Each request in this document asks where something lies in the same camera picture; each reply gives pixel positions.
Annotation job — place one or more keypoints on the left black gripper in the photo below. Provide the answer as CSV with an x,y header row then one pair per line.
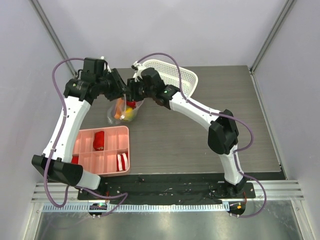
x,y
120,88

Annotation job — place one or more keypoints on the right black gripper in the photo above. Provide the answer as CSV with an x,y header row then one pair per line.
x,y
133,88

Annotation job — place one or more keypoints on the clear pink zip top bag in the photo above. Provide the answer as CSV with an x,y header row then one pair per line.
x,y
110,113

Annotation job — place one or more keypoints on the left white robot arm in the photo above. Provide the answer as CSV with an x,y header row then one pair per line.
x,y
55,162

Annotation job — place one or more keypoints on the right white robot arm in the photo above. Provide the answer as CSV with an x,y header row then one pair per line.
x,y
222,129

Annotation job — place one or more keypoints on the red fake food under arm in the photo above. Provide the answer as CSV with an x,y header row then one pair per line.
x,y
75,159

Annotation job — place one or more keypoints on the red plush fake food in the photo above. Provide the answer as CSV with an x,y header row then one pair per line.
x,y
99,141

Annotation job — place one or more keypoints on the red white striped fake food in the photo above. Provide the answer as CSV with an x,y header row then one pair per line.
x,y
122,162

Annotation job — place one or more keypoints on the white perforated plastic basket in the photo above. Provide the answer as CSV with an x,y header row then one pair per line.
x,y
186,80

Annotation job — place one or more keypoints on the pink divided organizer tray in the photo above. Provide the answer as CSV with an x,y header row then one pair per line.
x,y
104,162

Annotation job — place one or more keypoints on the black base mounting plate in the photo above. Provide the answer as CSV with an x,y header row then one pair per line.
x,y
174,191

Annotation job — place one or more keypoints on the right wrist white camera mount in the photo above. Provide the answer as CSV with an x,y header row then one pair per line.
x,y
138,68

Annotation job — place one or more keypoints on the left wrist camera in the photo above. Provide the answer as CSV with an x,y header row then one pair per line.
x,y
94,66

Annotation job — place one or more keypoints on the slotted grey cable duct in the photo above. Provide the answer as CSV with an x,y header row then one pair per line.
x,y
91,207

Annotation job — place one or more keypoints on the left aluminium corner post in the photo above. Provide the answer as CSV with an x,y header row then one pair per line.
x,y
49,28

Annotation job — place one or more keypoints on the aluminium corner post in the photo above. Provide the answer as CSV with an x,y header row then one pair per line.
x,y
49,28
281,18

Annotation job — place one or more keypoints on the aluminium front rail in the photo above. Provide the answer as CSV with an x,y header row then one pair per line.
x,y
273,190

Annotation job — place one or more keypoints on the right aluminium corner post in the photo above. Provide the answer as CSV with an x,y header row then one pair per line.
x,y
281,18

